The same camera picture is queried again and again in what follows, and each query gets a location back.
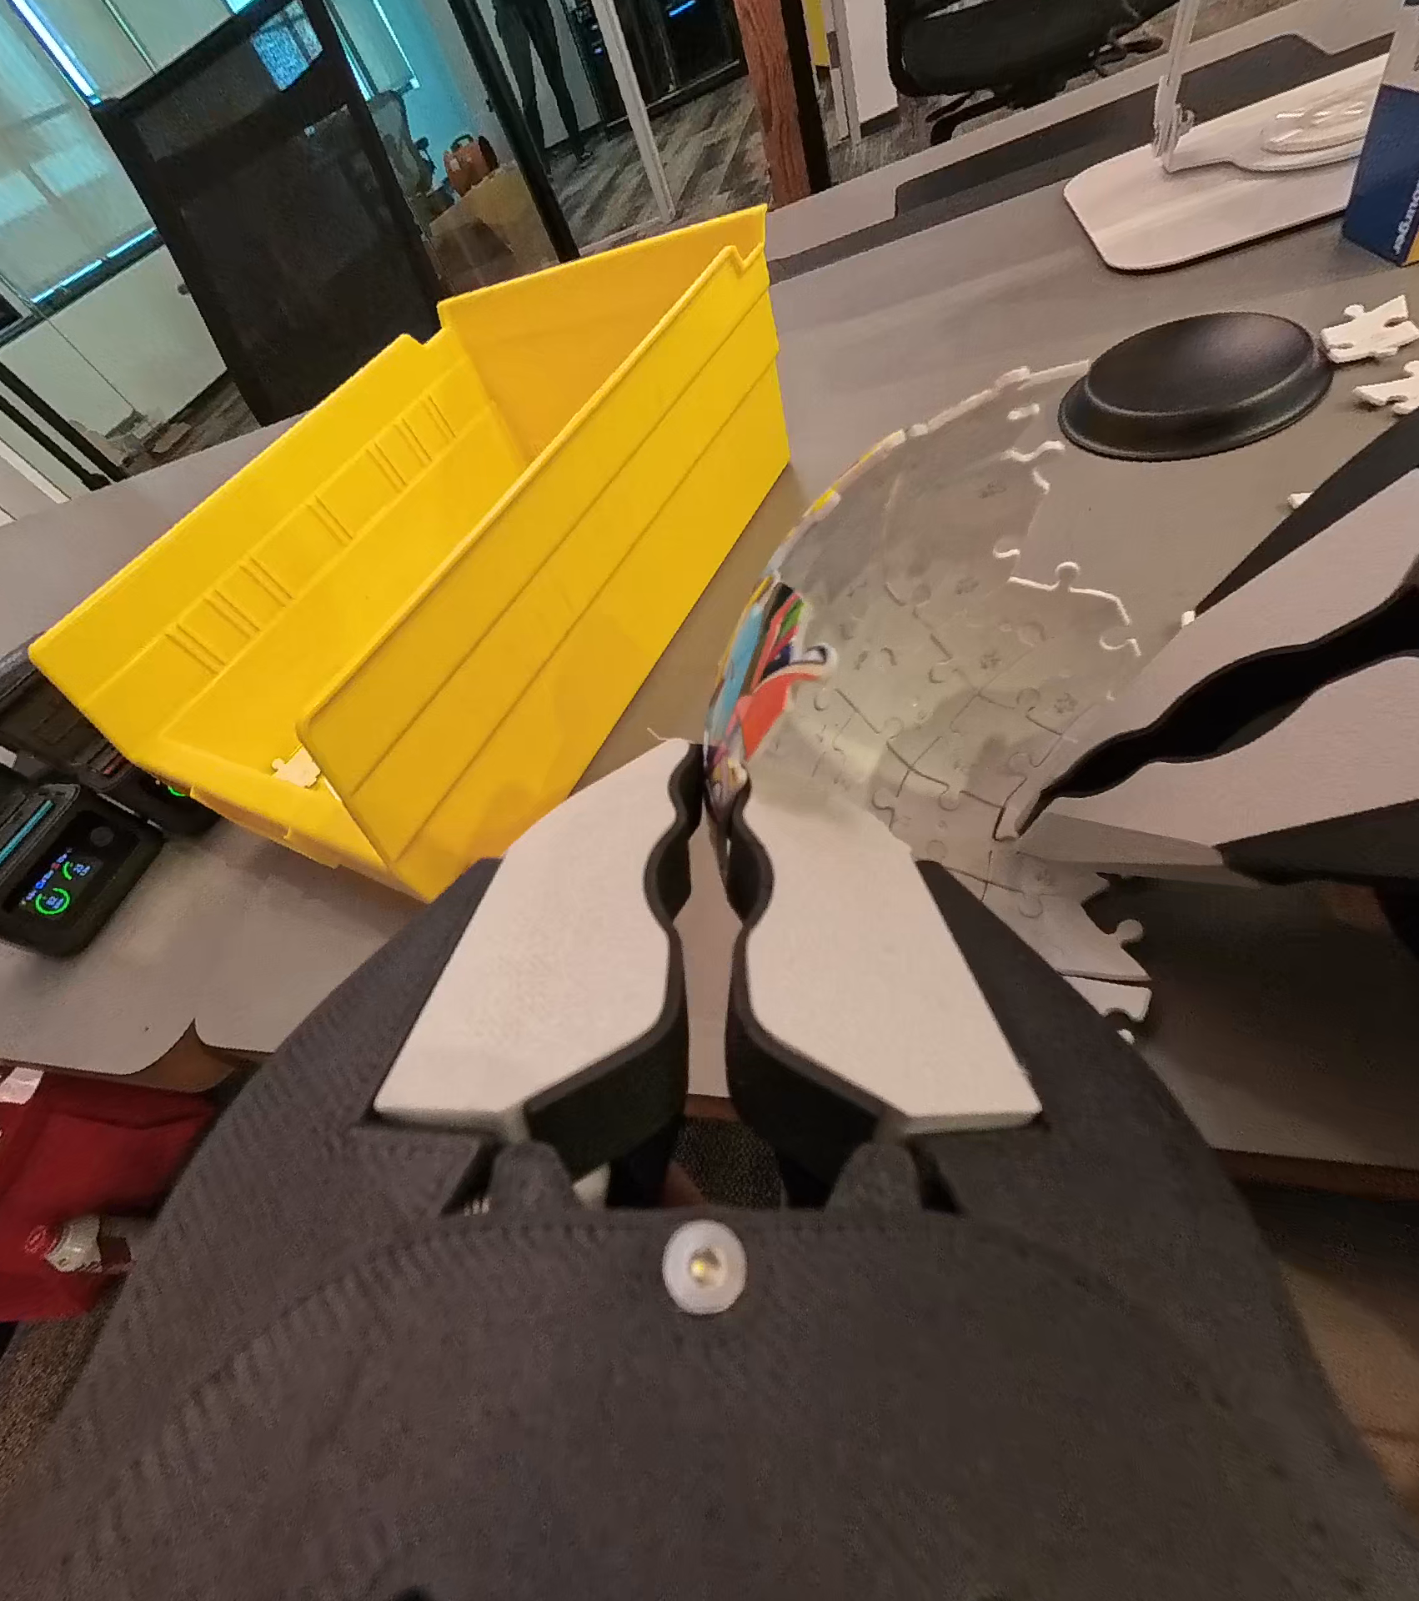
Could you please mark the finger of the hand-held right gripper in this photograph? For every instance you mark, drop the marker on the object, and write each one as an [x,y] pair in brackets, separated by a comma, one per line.
[1348,762]
[1321,588]

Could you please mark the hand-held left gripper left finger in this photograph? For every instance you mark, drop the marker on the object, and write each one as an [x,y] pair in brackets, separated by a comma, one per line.
[536,975]

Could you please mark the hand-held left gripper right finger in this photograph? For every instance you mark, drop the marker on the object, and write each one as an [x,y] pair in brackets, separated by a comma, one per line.
[872,1001]

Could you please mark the partly built puzzle ball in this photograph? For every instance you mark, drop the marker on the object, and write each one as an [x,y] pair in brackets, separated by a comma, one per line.
[935,626]

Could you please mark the black round ball stand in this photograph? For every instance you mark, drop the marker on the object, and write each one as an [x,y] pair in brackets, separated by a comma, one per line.
[1199,376]

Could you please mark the pile of white puzzle pieces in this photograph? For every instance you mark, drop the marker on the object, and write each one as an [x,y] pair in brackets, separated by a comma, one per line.
[298,771]

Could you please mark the white desk stand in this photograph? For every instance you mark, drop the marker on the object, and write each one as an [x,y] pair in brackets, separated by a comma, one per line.
[1159,213]

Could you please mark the yellow plastic bin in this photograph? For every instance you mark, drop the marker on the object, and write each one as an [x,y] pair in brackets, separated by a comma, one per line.
[536,563]

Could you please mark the red bag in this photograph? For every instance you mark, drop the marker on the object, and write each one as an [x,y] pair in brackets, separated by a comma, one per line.
[61,1152]

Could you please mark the black device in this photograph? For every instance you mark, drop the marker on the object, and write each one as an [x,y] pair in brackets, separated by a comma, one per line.
[36,713]

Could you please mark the black office chair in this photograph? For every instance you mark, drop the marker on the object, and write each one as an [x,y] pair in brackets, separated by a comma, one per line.
[972,52]

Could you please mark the cardboard box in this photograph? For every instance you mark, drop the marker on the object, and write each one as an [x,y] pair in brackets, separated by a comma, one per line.
[497,239]

